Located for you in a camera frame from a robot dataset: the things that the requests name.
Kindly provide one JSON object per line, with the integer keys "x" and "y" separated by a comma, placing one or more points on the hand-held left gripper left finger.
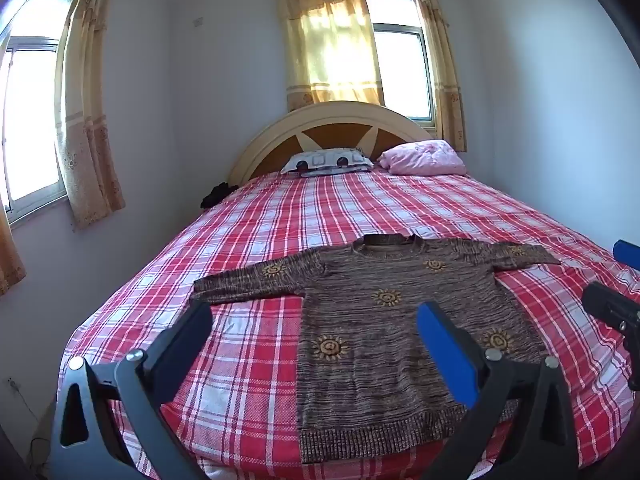
{"x": 182, "y": 347}

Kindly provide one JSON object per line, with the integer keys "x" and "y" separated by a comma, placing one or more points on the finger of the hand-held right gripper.
{"x": 627, "y": 252}
{"x": 607, "y": 305}

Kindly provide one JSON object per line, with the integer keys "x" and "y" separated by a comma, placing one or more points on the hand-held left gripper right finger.
{"x": 442, "y": 350}

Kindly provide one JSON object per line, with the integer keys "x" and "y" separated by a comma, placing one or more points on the brown knit sweater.
{"x": 380, "y": 325}

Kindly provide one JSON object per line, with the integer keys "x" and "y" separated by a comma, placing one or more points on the bed with red plaid sheet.
{"x": 240, "y": 270}

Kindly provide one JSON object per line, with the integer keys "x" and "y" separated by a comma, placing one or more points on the dark cloth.
{"x": 216, "y": 195}

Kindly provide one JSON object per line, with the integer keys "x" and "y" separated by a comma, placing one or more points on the pink pillow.
{"x": 425, "y": 159}

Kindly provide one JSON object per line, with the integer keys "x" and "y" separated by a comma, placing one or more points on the white patterned pillow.
{"x": 327, "y": 160}

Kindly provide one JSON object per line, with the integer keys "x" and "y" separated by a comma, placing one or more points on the cream and brown headboard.
{"x": 330, "y": 132}

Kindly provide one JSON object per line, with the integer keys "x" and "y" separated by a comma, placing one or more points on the yellow floral curtain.
{"x": 442, "y": 60}
{"x": 330, "y": 40}
{"x": 87, "y": 110}

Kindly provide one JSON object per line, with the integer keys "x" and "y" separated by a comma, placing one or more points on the window behind headboard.
{"x": 400, "y": 65}

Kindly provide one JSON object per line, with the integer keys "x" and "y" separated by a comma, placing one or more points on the side wall window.
{"x": 35, "y": 110}

